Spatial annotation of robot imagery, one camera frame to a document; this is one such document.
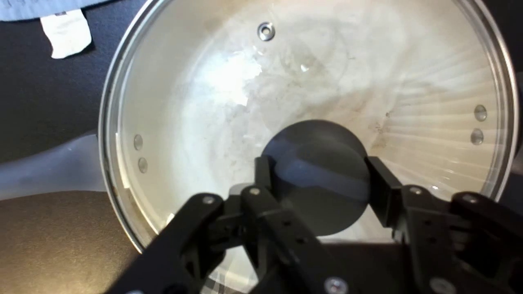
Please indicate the glass lid with grey knob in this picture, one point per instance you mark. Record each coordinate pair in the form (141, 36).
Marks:
(327, 71)

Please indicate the grey pan with white interior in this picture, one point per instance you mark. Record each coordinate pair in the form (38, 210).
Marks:
(55, 169)

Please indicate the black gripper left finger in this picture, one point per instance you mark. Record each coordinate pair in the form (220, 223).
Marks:
(272, 239)

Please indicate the light blue cloth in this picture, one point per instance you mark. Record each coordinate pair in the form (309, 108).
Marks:
(66, 33)

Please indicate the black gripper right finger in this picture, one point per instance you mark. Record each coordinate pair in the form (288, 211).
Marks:
(435, 234)

